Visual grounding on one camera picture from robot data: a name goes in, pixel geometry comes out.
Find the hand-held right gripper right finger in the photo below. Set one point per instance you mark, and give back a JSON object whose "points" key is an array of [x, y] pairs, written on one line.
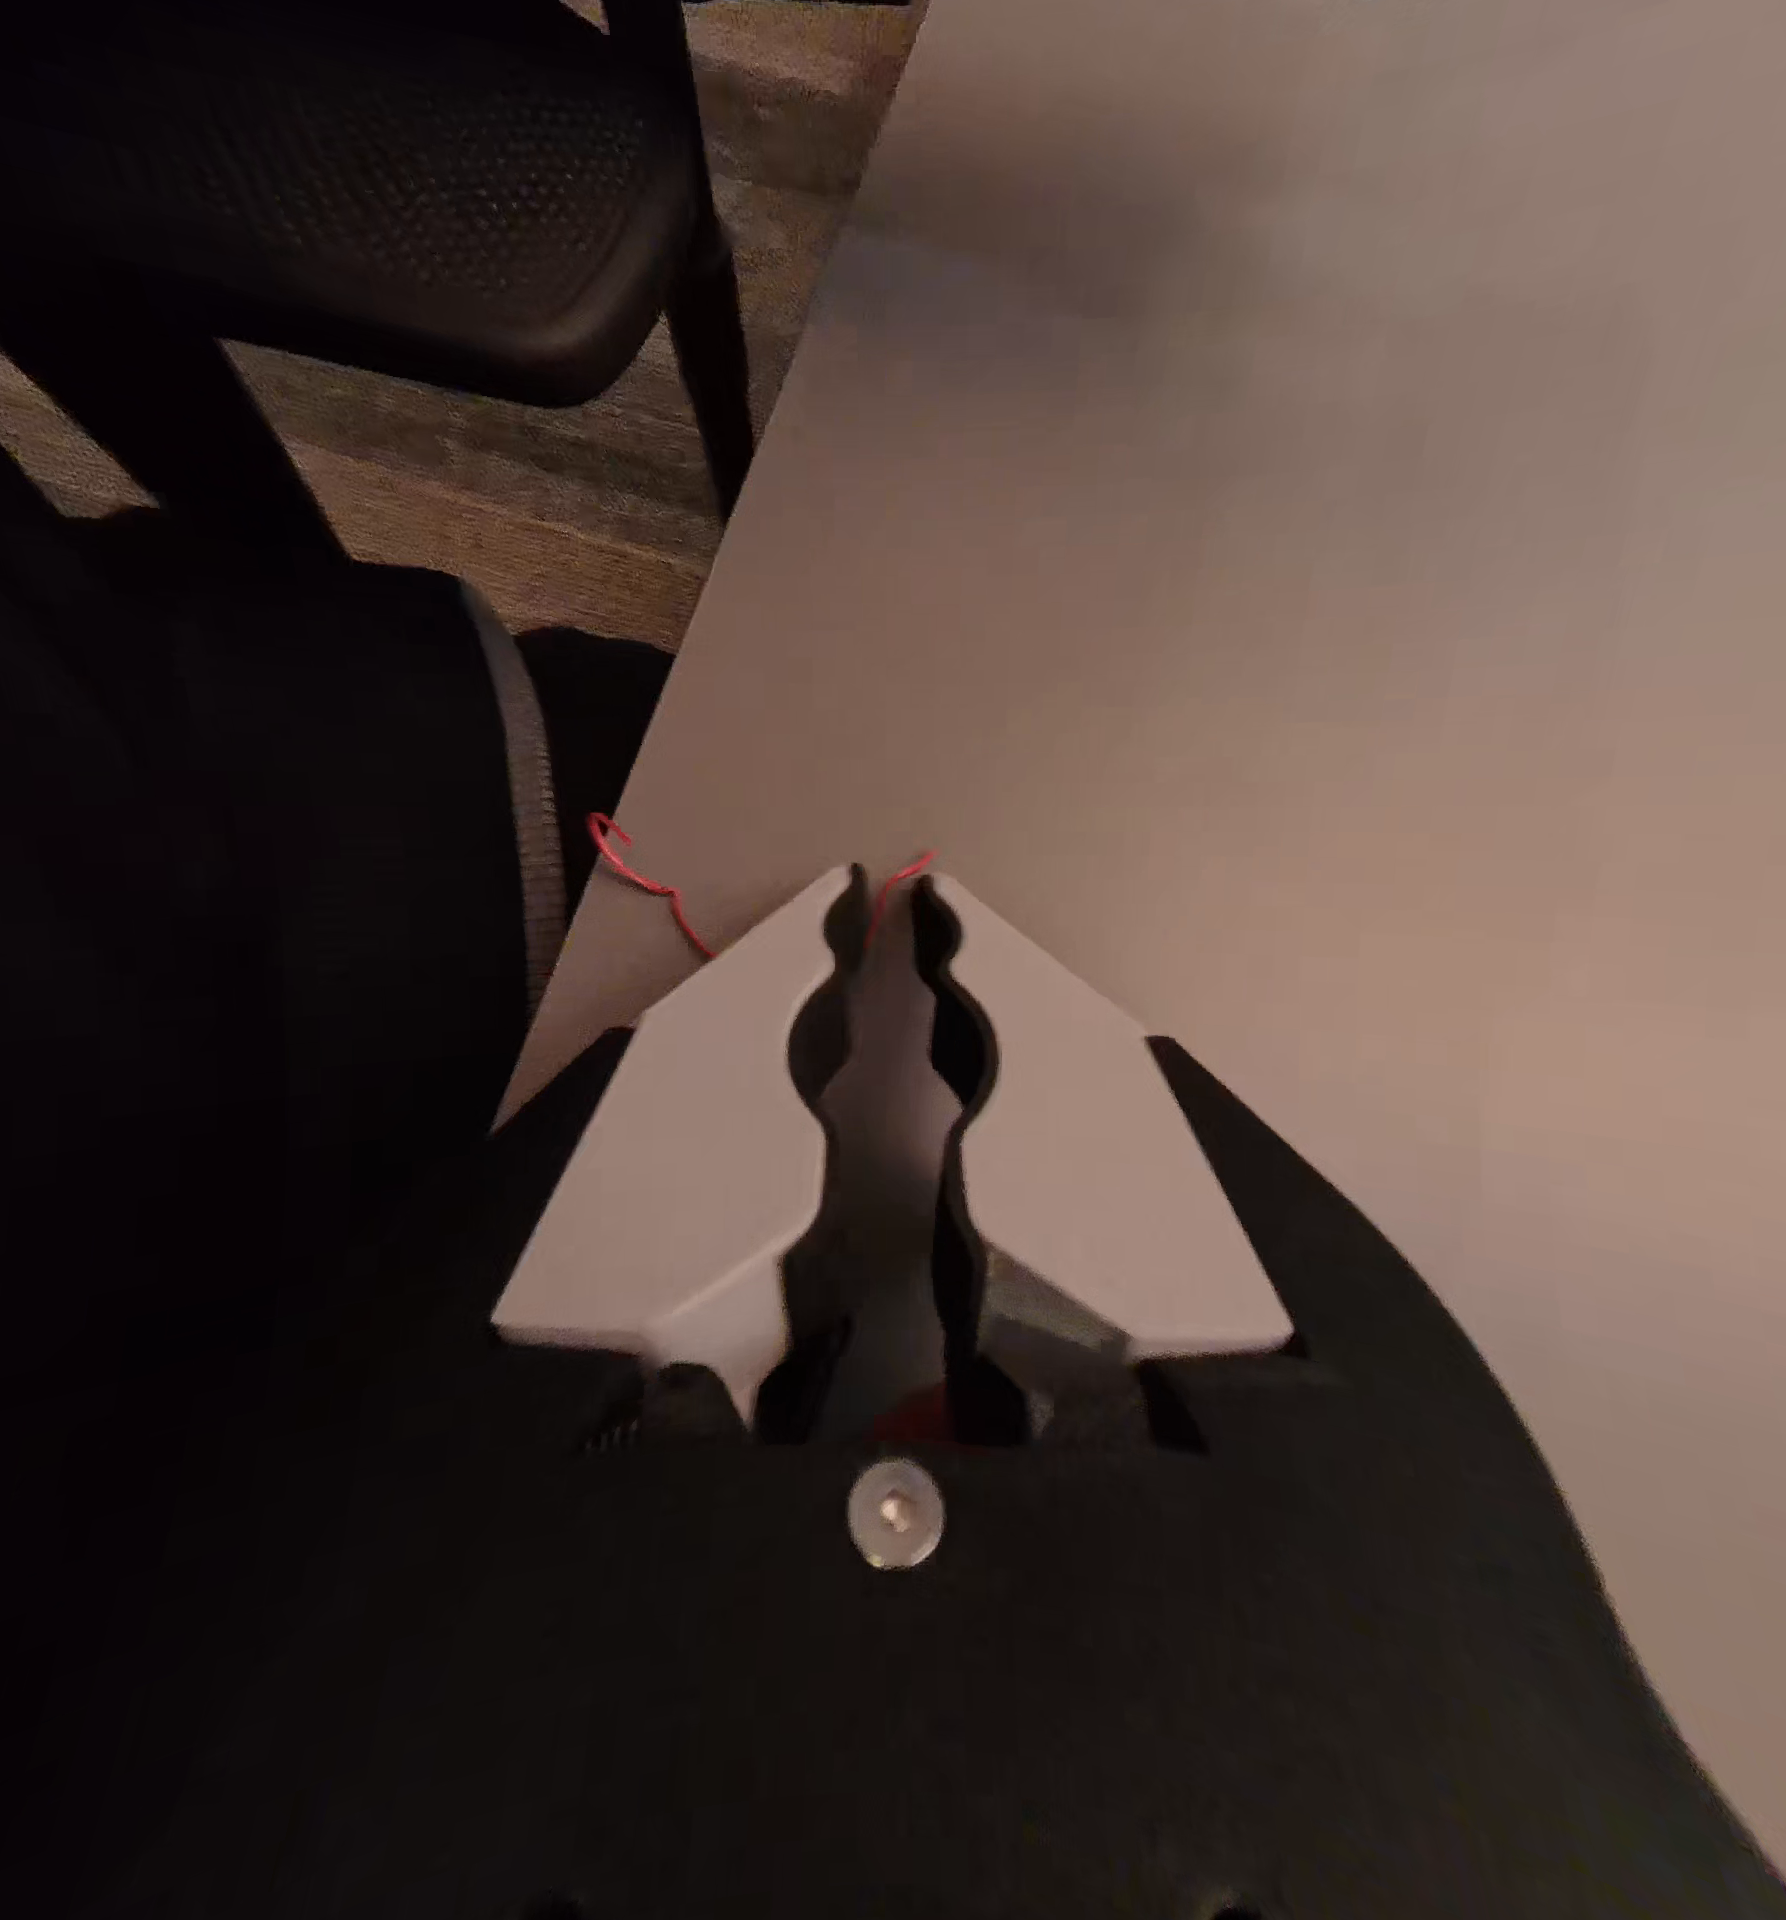
{"points": [[1118, 1186]]}

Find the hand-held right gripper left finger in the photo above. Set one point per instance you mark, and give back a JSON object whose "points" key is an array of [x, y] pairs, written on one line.
{"points": [[653, 1186]]}

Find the black mesh office chair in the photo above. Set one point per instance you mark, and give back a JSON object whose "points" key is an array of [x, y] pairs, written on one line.
{"points": [[352, 179]]}

